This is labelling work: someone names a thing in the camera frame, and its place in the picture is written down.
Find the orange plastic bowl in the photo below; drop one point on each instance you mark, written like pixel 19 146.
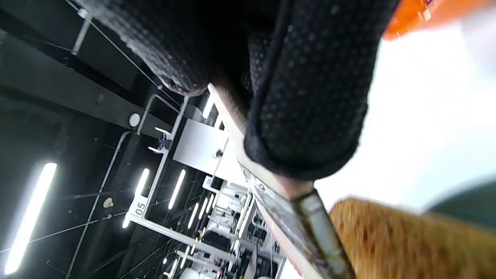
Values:
pixel 407 15

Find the brown bread slice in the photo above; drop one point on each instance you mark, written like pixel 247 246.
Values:
pixel 407 248

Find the person's right hand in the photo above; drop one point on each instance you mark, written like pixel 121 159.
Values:
pixel 310 97

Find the teal round plate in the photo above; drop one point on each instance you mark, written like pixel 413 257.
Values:
pixel 472 205

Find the row of ceiling light tubes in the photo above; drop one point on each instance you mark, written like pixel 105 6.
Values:
pixel 35 205

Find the wooden brush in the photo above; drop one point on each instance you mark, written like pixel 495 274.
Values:
pixel 306 224

